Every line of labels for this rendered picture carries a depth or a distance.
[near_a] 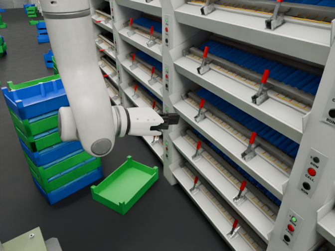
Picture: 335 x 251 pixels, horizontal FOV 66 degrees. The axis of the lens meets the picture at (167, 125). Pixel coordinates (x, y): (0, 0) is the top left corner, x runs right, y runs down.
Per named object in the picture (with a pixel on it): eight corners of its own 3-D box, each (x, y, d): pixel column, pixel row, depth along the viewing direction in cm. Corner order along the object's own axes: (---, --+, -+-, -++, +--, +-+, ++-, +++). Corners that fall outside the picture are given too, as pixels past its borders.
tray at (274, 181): (284, 204, 71) (282, 185, 65) (175, 112, 117) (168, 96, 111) (336, 162, 74) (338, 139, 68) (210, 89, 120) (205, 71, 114)
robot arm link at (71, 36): (105, 17, 44) (123, 155, 61) (84, 4, 56) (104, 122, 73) (49, 22, 41) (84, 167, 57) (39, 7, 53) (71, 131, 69)
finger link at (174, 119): (157, 124, 76) (176, 123, 79) (162, 129, 74) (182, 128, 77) (159, 114, 75) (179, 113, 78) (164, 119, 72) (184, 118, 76)
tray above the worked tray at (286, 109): (303, 147, 61) (302, 102, 52) (176, 71, 107) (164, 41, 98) (362, 100, 64) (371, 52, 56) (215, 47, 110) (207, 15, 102)
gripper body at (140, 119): (112, 125, 75) (147, 123, 81) (124, 143, 67) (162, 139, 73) (115, 101, 72) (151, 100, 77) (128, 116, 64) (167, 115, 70)
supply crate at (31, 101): (22, 120, 102) (16, 102, 98) (6, 104, 114) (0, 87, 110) (90, 98, 120) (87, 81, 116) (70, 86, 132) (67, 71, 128)
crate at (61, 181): (47, 193, 123) (42, 181, 118) (31, 173, 135) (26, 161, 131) (101, 165, 141) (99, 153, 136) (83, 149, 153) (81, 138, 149)
